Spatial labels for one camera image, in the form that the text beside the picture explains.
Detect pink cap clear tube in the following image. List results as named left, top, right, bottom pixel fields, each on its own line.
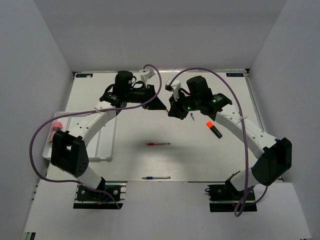
left=49, top=121, right=63, bottom=143

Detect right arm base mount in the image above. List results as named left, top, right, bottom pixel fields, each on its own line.
left=204, top=184, right=257, bottom=213

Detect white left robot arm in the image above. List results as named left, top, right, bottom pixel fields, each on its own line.
left=50, top=70, right=166, bottom=200

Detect white divided plastic tray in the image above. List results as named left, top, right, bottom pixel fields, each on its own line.
left=42, top=111, right=117, bottom=162

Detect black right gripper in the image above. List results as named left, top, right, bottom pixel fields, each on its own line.
left=168, top=90, right=201, bottom=121

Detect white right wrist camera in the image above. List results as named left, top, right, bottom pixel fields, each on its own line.
left=165, top=78, right=181, bottom=101

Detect blue ballpoint pen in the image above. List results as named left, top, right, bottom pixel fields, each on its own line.
left=141, top=176, right=171, bottom=180

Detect red gel pen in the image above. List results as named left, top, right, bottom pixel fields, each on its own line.
left=145, top=142, right=171, bottom=146

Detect orange cap black highlighter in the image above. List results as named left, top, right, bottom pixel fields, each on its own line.
left=206, top=121, right=223, bottom=139

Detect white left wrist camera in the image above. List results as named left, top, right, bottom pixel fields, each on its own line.
left=140, top=69, right=156, bottom=84

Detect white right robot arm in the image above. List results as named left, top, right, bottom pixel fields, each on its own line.
left=165, top=75, right=292, bottom=200

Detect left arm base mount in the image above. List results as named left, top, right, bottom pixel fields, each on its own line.
left=73, top=182, right=127, bottom=210

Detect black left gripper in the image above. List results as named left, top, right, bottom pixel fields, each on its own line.
left=124, top=84, right=167, bottom=111

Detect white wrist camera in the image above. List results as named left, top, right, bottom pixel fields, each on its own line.
left=165, top=78, right=181, bottom=101
left=140, top=69, right=156, bottom=84

